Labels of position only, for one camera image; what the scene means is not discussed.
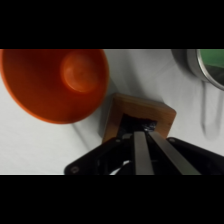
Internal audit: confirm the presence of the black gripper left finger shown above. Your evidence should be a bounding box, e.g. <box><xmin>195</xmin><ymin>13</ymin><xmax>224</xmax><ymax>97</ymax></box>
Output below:
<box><xmin>63</xmin><ymin>130</ymin><xmax>155</xmax><ymax>175</ymax></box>

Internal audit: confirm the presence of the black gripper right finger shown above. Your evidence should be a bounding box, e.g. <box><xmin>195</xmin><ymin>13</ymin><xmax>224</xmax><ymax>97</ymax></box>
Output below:
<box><xmin>147</xmin><ymin>131</ymin><xmax>224</xmax><ymax>175</ymax></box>

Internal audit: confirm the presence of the orange wooden block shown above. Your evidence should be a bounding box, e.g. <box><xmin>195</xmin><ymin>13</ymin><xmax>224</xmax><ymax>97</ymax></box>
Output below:
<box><xmin>100</xmin><ymin>92</ymin><xmax>177</xmax><ymax>144</ymax></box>

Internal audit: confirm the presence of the green object in pot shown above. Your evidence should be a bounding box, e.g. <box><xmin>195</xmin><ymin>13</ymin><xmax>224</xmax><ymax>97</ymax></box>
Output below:
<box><xmin>198</xmin><ymin>49</ymin><xmax>224</xmax><ymax>80</ymax></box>

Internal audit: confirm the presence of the small metal pot with handle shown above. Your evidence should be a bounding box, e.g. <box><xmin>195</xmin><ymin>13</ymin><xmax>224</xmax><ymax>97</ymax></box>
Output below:
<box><xmin>171</xmin><ymin>49</ymin><xmax>224</xmax><ymax>138</ymax></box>

